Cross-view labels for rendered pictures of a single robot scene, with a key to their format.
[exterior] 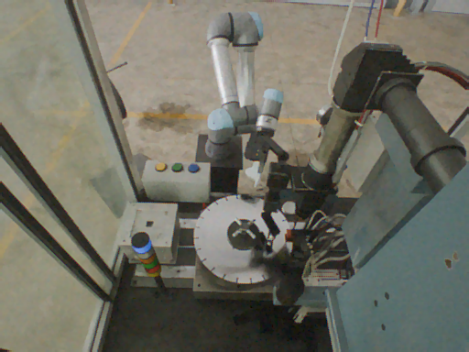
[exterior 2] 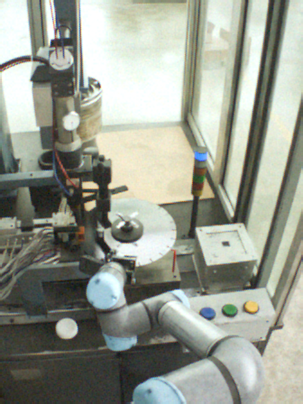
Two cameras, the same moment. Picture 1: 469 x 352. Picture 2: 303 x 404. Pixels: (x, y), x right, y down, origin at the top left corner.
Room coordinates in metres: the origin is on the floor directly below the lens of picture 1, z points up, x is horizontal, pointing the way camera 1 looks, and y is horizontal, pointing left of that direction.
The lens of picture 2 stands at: (1.55, -0.12, 2.02)
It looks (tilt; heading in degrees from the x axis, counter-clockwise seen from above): 41 degrees down; 172
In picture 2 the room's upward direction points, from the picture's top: 2 degrees clockwise
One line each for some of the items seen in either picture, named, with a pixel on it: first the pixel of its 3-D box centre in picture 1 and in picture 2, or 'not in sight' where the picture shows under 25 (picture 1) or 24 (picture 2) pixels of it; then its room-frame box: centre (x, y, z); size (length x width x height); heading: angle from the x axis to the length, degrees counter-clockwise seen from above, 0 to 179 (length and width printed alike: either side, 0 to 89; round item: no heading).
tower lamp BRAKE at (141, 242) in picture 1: (141, 242); (201, 152); (0.30, 0.21, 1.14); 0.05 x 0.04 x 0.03; 2
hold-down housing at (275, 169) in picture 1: (275, 187); (103, 184); (0.48, -0.13, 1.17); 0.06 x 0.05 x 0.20; 83
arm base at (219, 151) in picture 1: (219, 142); not in sight; (1.07, 0.07, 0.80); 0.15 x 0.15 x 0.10
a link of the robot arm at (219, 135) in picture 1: (221, 125); not in sight; (1.07, 0.06, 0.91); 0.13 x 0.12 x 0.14; 108
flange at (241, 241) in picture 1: (243, 232); (126, 226); (0.45, -0.06, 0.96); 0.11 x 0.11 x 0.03
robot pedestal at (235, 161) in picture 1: (218, 192); not in sight; (1.07, 0.07, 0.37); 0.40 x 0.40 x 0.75; 2
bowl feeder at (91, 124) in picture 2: not in sight; (71, 122); (-0.31, -0.26, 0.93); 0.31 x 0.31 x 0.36
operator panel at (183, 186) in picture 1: (179, 181); (224, 320); (0.77, 0.23, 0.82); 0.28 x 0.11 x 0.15; 92
